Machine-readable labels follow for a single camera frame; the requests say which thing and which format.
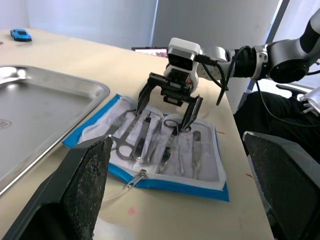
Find steel scalpel handle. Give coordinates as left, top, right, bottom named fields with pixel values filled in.
left=191, top=130, right=202, bottom=180

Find curved steel forceps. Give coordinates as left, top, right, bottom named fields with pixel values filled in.
left=102, top=109, right=134, bottom=137

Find blue toy car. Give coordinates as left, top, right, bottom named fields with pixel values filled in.
left=9, top=28, right=33, bottom=42

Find blue surgical instrument pack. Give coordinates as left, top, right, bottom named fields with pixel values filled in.
left=61, top=93, right=230, bottom=203

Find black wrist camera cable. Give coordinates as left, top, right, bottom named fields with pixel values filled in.
left=194, top=44, right=252, bottom=106

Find silver robot torso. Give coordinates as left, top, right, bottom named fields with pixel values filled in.
left=298, top=86, right=320, bottom=117

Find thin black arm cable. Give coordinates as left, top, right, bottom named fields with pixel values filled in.
left=254, top=78, right=320, bottom=128

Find stainless steel metal tray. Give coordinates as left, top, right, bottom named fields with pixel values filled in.
left=0, top=65, right=111, bottom=197

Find wide steel tweezers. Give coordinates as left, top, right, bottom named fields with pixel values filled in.
left=134, top=116, right=154, bottom=161

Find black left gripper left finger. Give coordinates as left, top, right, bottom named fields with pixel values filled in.
left=0, top=134, right=114, bottom=240

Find metal zipper pull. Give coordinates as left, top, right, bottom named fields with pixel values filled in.
left=122, top=169, right=148, bottom=192

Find black office chair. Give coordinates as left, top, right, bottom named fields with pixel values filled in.
left=233, top=84, right=320, bottom=166

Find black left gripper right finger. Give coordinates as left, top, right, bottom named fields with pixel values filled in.
left=242, top=130, right=320, bottom=240

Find steel ring-handled hemostat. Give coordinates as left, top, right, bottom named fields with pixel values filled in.
left=111, top=113, right=151, bottom=161

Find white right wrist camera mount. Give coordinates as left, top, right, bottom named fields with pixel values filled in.
left=163, top=37, right=203, bottom=90

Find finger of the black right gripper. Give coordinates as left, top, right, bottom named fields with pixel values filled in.
left=135, top=71, right=173, bottom=116
left=178, top=94, right=204, bottom=133

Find dark slim tweezers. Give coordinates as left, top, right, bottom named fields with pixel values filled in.
left=144, top=119, right=162, bottom=165

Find white zipper pull cord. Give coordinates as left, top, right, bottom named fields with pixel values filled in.
left=102, top=186, right=130, bottom=202

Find black ring-handled surgical scissors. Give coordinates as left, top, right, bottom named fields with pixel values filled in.
left=156, top=119, right=192, bottom=175

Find thin steel probe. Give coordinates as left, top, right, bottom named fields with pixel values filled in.
left=178, top=146, right=186, bottom=176

